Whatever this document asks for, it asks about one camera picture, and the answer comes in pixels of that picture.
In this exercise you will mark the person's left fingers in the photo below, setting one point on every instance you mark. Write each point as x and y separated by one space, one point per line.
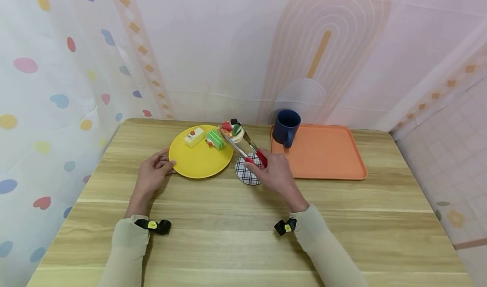
164 165

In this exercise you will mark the plaid round coaster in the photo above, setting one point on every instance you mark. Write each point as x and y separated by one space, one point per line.
245 175

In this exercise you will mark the orange rectangular tray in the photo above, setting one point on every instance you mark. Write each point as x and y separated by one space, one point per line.
323 151

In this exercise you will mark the person's left hand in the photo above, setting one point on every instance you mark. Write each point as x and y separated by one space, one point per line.
150 175

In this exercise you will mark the green toy cake slice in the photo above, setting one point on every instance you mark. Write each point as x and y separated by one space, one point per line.
216 139

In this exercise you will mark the dark blue mug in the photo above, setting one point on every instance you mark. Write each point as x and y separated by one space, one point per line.
286 124

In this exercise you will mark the person's right forearm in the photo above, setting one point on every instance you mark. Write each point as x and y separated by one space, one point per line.
323 244

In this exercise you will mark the yellow round plate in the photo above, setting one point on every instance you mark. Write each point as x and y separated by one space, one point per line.
198 162

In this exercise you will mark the toy fruit tart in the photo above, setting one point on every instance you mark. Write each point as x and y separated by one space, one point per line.
232 131

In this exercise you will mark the black wrist band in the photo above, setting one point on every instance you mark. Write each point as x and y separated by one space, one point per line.
158 226
285 226

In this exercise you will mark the person's left forearm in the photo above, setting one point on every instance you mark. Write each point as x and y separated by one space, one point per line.
127 244

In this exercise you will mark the white toy cake slice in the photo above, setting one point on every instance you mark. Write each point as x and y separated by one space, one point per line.
194 137

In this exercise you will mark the person's right fingers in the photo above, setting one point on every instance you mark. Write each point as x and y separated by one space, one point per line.
262 163

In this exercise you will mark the person's right hand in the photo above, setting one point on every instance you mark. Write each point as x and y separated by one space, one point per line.
277 175

